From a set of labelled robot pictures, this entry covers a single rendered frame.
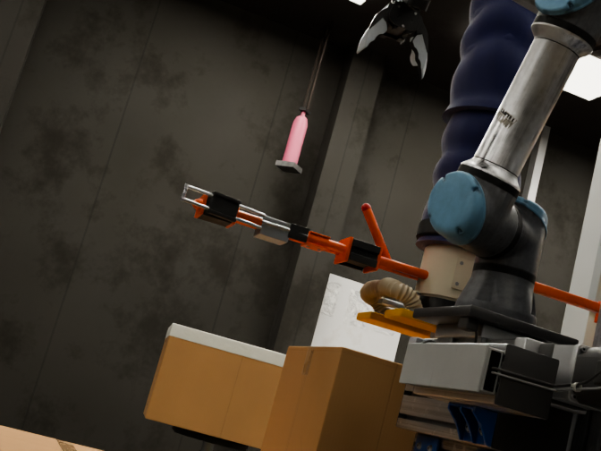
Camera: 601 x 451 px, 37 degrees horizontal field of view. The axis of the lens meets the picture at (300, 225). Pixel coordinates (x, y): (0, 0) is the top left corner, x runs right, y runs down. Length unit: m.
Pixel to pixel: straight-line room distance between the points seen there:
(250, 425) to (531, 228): 2.34
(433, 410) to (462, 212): 0.37
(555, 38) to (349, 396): 0.81
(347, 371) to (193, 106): 5.87
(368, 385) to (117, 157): 5.68
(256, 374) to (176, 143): 3.95
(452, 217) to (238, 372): 2.36
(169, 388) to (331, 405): 1.98
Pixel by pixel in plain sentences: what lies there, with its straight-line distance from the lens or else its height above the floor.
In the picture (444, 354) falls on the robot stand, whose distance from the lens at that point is 1.43.
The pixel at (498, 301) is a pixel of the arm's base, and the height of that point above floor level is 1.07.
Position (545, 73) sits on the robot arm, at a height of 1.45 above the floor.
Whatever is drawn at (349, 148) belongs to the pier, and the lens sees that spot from 7.69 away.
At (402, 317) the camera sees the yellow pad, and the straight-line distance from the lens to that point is 2.01.
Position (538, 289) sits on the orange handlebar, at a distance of 2.02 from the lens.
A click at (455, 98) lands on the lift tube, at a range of 2.30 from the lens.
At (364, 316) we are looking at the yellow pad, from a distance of 2.22.
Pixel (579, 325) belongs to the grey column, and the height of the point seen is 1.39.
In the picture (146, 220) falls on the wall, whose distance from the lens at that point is 7.36.
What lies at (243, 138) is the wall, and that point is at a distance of 7.65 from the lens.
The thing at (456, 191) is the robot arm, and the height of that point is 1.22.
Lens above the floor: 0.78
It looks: 12 degrees up
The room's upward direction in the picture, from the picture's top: 15 degrees clockwise
